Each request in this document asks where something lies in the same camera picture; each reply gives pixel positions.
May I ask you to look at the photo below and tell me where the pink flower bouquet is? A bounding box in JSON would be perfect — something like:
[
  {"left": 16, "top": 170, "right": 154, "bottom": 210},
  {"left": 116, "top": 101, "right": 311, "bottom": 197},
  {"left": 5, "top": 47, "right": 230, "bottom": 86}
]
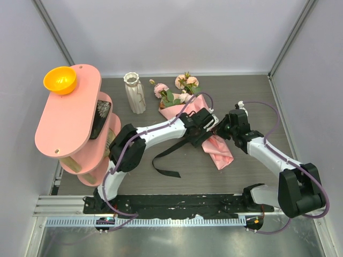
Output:
[{"left": 149, "top": 71, "right": 234, "bottom": 171}]

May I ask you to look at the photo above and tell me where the black ribbon gold lettering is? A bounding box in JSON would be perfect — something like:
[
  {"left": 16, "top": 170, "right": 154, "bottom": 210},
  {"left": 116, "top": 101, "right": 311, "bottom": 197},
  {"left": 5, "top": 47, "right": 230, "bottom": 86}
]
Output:
[{"left": 152, "top": 139, "right": 190, "bottom": 178}]

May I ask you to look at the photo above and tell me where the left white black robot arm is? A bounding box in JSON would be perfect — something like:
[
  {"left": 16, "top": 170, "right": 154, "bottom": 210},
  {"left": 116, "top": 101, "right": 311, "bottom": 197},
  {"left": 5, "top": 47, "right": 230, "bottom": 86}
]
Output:
[{"left": 93, "top": 108, "right": 219, "bottom": 214}]

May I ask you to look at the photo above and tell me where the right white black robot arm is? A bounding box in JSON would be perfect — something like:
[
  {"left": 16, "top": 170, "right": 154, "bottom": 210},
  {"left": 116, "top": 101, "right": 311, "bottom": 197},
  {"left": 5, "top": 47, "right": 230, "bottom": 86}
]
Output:
[{"left": 213, "top": 109, "right": 329, "bottom": 218}]

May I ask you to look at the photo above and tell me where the white ribbed ceramic vase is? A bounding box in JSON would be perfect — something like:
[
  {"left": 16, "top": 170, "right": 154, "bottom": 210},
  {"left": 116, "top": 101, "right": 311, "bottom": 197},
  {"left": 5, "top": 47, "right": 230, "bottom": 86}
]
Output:
[{"left": 123, "top": 72, "right": 146, "bottom": 114}]

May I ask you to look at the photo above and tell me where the black patterned box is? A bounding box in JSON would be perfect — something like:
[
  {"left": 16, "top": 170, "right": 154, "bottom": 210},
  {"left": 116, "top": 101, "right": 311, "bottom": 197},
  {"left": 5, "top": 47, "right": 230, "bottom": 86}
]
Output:
[{"left": 90, "top": 100, "right": 111, "bottom": 140}]

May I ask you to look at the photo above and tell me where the pink tiered wooden shelf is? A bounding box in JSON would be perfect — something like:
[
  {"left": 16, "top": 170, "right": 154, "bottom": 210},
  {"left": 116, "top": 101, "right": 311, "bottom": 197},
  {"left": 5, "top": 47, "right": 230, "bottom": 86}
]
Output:
[{"left": 35, "top": 64, "right": 121, "bottom": 187}]

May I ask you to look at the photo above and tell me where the orange plastic bowl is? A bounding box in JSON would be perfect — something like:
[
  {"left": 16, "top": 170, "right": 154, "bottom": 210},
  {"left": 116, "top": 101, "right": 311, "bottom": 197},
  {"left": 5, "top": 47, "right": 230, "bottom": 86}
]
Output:
[{"left": 43, "top": 66, "right": 77, "bottom": 95}]

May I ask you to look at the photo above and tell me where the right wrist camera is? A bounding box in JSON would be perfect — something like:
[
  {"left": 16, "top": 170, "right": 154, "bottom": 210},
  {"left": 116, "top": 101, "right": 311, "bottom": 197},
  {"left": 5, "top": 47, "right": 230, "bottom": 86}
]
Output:
[{"left": 235, "top": 101, "right": 248, "bottom": 116}]

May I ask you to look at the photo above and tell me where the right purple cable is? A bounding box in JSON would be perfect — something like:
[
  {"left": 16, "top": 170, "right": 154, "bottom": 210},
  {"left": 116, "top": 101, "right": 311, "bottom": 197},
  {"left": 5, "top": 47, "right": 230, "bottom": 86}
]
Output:
[{"left": 242, "top": 101, "right": 330, "bottom": 235}]

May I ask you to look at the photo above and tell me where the purple cable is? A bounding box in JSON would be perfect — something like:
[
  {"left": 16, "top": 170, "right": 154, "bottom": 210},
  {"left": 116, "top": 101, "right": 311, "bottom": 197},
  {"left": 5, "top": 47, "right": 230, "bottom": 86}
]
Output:
[
  {"left": 242, "top": 101, "right": 330, "bottom": 235},
  {"left": 101, "top": 92, "right": 214, "bottom": 233}
]

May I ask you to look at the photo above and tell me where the black mounting base plate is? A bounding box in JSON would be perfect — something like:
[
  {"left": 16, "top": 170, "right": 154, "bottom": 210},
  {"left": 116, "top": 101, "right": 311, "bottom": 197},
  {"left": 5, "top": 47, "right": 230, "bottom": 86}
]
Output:
[{"left": 82, "top": 193, "right": 275, "bottom": 221}]

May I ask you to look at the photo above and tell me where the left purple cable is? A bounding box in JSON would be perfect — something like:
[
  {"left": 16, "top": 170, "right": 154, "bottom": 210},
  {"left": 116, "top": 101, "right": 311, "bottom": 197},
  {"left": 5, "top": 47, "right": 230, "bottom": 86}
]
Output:
[{"left": 101, "top": 92, "right": 214, "bottom": 233}]

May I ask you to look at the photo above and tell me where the slotted white cable duct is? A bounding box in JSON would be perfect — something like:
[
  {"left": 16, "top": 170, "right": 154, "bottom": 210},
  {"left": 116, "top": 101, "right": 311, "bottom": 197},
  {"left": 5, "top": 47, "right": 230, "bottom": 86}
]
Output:
[{"left": 46, "top": 216, "right": 246, "bottom": 228}]

